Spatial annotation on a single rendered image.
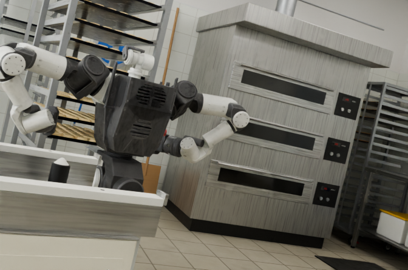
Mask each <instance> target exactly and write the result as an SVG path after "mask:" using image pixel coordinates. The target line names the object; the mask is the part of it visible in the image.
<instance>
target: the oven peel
mask: <svg viewBox="0 0 408 270"><path fill-rule="evenodd" d="M178 14H179V8H177V10H176V13H175V19H174V25H173V28H172V34H171V40H170V43H169V49H168V55H167V59H166V64H165V70H164V74H163V79H162V82H163V83H162V85H164V84H165V78H166V72H167V69H168V63H169V57H170V54H171V48H172V42H173V39H174V33H175V27H176V23H177V18H178ZM149 158H150V157H147V159H146V163H141V165H142V169H143V178H144V180H143V189H144V193H149V194H156V191H157V185H158V179H159V176H160V170H161V166H157V165H153V164H149Z"/></svg>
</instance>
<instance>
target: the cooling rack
mask: <svg viewBox="0 0 408 270"><path fill-rule="evenodd" d="M387 86H389V87H392V88H395V89H398V90H402V91H405V92H408V89H407V88H404V87H400V86H397V85H394V84H391V83H387V82H368V83H367V87H369V92H368V95H367V100H366V103H365V108H364V113H363V116H362V120H361V125H360V128H359V133H358V137H357V140H356V146H355V150H354V153H353V158H352V163H351V166H350V170H349V173H348V179H347V183H346V186H345V191H344V196H343V199H342V203H341V208H340V211H339V216H338V220H337V221H334V224H333V226H334V227H336V228H338V229H340V230H342V231H344V232H346V233H348V234H351V236H353V232H354V229H355V224H354V220H355V215H356V211H357V208H358V203H359V198H360V195H361V191H362V186H363V182H364V178H365V175H366V170H364V169H365V167H367V165H368V162H369V158H370V153H371V149H372V145H373V140H374V137H375V132H376V128H377V125H378V120H379V115H380V112H381V108H382V104H383V99H384V95H385V92H388V93H392V94H394V95H398V96H408V95H404V94H402V93H398V92H394V91H391V90H387V89H386V87H387ZM371 88H374V89H378V90H381V96H380V99H379V103H378V108H377V111H376V116H375V120H374V123H373V128H372V133H371V136H370V141H369V146H368V149H367V153H366V156H365V161H364V166H363V169H362V174H361V178H360V182H359V186H358V191H357V194H356V199H355V203H354V207H353V211H352V216H351V219H350V224H349V223H345V222H341V221H339V219H340V216H341V211H342V207H343V204H344V198H345V194H346V191H347V186H348V183H349V178H350V174H351V171H352V166H353V161H354V158H355V153H356V148H357V145H358V141H359V136H360V133H361V128H362V124H363V121H364V115H365V112H366V108H367V103H368V100H369V95H370V91H371ZM360 228H365V229H373V228H370V227H365V226H361V227H360ZM373 230H375V229H373ZM358 236H362V237H369V238H376V237H374V236H372V235H370V234H368V233H366V232H364V231H361V230H359V235H358ZM376 239H378V238H376ZM390 246H391V244H389V243H387V248H390Z"/></svg>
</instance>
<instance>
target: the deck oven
mask: <svg viewBox="0 0 408 270"><path fill-rule="evenodd" d="M196 32H198V33H199V35H198V38H197V43H196V46H195V51H194V56H193V59H192V63H191V68H190V71H189V76H188V81H190V82H191V83H193V84H194V85H195V86H196V88H197V93H204V94H208V95H215V96H222V97H227V98H232V99H233V100H234V101H236V102H237V103H238V104H240V105H241V106H242V107H243V108H244V109H245V110H246V112H247V114H248V115H249V118H250V120H249V123H248V124H247V125H246V128H244V129H242V130H241V131H236V132H234V134H233V135H231V136H230V137H228V138H226V139H224V140H222V141H220V142H218V143H217V144H215V145H214V147H213V149H212V152H211V153H210V154H209V155H208V156H206V157H205V158H203V159H202V160H200V161H198V162H196V163H190V162H189V161H188V160H185V159H184V158H183V157H182V156H181V157H175V156H172V155H170V156H169V160H168V165H167V168H166V173H165V178H164V181H163V186H162V189H161V190H162V191H163V192H166V193H167V194H169V197H168V202H167V205H166V206H164V207H165V208H166V209H167V210H168V211H169V212H170V213H171V214H172V215H173V216H174V217H175V218H176V219H177V220H179V221H180V222H181V223H182V224H183V225H184V226H185V227H186V228H187V229H188V230H189V231H194V232H202V233H207V234H216V235H224V236H229V237H238V238H246V239H252V240H260V241H268V242H273V243H282V244H287V245H295V246H304V247H309V248H318V249H322V245H323V242H324V238H329V239H330V237H331V233H332V229H333V224H334V221H335V216H336V211H337V208H338V204H339V199H340V196H341V191H342V187H343V183H344V178H345V174H346V171H347V166H348V163H349V158H350V153H351V150H352V146H353V141H354V138H355V133H356V128H357V125H358V120H359V116H360V113H361V108H362V103H363V100H364V95H365V92H366V87H367V83H368V80H369V75H370V70H371V68H390V65H391V62H392V57H393V51H390V50H387V49H384V48H382V47H378V46H375V45H373V44H369V43H367V42H364V41H361V40H358V39H355V38H352V37H349V36H346V35H343V34H341V33H338V32H334V31H332V30H329V29H325V28H323V27H320V26H318V25H314V24H311V23H309V22H305V21H303V20H300V19H297V18H294V17H291V16H288V15H285V14H282V13H279V12H276V11H274V10H270V9H268V8H265V7H261V6H259V5H256V4H253V3H250V2H247V3H245V4H241V5H237V6H235V7H231V8H228V9H224V10H221V11H219V12H215V13H211V14H208V15H205V16H201V17H199V20H198V23H197V28H196ZM224 121H227V119H226V118H225V117H220V116H212V115H204V114H200V113H193V112H192V111H191V110H190V109H189V108H187V110H186V112H185V113H184V114H183V115H182V116H180V117H179V118H178V122H177V127H176V130H175V135H174V136H175V137H179V138H183V137H184V136H185V135H187V136H191V137H195V138H199V139H203V137H202V135H204V134H206V133H207V132H209V131H210V130H213V129H214V128H215V127H217V126H218V125H219V124H220V123H222V122H224Z"/></svg>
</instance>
